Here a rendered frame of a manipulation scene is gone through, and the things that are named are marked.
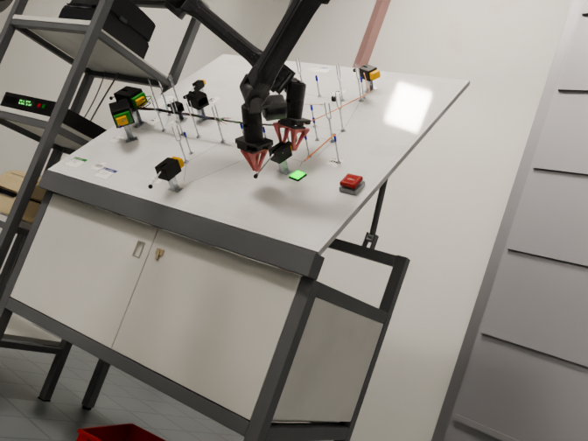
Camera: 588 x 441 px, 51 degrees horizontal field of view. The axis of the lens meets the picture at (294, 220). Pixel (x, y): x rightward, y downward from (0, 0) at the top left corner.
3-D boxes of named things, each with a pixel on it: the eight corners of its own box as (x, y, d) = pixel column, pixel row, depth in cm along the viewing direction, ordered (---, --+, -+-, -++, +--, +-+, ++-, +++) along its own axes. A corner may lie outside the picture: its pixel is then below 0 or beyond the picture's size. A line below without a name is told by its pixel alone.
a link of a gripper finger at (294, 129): (290, 146, 196) (295, 116, 193) (307, 151, 191) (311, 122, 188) (276, 147, 191) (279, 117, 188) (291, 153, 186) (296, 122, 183)
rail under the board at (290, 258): (307, 276, 158) (316, 252, 159) (37, 186, 222) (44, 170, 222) (317, 280, 163) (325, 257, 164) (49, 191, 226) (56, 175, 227)
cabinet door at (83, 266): (110, 348, 188) (157, 227, 193) (9, 296, 218) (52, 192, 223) (115, 349, 190) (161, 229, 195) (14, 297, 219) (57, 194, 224)
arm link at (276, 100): (241, 78, 171) (249, 99, 166) (282, 73, 173) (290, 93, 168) (241, 110, 180) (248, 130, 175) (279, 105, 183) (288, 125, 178)
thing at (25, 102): (50, 117, 231) (57, 101, 232) (-2, 106, 250) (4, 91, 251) (113, 150, 259) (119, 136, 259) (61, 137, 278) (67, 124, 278)
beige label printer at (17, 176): (11, 218, 229) (32, 169, 231) (-22, 205, 239) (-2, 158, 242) (72, 238, 255) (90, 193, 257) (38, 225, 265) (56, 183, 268)
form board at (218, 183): (49, 173, 224) (46, 169, 223) (224, 57, 286) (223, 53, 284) (319, 256, 161) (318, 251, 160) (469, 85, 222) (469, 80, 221)
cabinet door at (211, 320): (248, 420, 158) (299, 276, 163) (109, 348, 188) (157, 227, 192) (253, 420, 160) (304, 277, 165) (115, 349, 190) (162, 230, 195)
